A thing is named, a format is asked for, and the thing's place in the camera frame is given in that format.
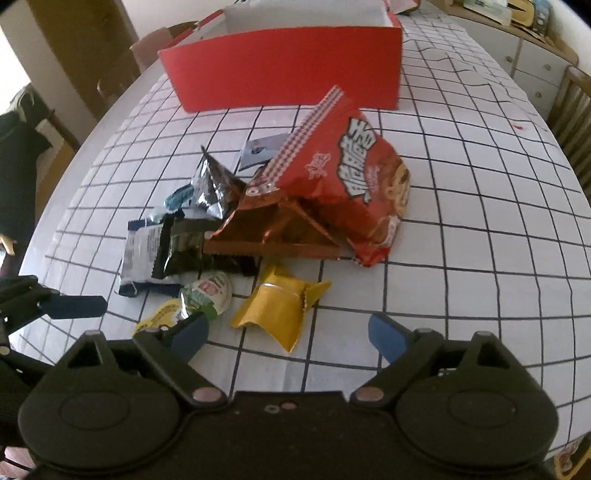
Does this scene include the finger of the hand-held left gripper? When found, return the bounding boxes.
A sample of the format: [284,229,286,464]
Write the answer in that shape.
[0,335,52,376]
[0,274,108,331]

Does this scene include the gold snack packet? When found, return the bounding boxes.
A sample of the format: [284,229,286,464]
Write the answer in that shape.
[230,263,332,354]

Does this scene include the brown triangular snack packet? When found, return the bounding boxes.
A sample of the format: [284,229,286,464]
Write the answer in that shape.
[203,194,342,260]

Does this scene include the black snack packet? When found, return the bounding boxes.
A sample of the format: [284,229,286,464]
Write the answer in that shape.
[152,217,259,280]

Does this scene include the small teal candy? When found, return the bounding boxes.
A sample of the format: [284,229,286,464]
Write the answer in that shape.
[165,185,195,212]

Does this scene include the wooden chair with dark seat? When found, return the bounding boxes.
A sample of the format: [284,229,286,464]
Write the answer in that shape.
[547,65,591,185]

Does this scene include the white checked tablecloth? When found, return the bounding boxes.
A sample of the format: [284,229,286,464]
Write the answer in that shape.
[9,0,591,464]

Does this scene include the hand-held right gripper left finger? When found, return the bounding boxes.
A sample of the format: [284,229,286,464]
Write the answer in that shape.
[67,314,229,409]

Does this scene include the green and white jelly cup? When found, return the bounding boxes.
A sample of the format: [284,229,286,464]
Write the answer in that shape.
[178,271,234,320]

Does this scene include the small yellow packet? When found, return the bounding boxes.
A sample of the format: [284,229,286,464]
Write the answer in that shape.
[133,298,183,337]

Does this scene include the wooden chair with pink cloth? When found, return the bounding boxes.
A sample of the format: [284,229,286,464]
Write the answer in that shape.
[130,21,200,72]

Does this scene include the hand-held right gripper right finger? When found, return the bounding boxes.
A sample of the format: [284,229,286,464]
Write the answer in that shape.
[350,314,514,409]

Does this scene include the white cabinet with wooden top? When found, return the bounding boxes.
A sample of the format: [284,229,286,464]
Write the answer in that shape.
[443,0,580,121]

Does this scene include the small grey-blue packet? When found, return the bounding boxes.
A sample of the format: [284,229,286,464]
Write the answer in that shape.
[239,133,289,172]

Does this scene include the blue and white snack packet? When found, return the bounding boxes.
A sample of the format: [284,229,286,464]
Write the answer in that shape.
[117,217,185,298]

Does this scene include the red cardboard box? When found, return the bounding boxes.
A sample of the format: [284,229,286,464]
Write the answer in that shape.
[158,0,403,113]

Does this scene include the silver dark snack packet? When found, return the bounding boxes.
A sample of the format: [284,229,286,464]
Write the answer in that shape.
[189,145,247,222]

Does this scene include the dark bag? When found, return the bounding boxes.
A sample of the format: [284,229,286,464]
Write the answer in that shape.
[0,88,54,241]

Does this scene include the pink cloth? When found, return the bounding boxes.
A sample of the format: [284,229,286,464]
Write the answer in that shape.
[130,27,175,71]

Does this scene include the large red snack bag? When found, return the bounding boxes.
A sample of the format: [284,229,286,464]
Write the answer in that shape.
[247,85,411,268]

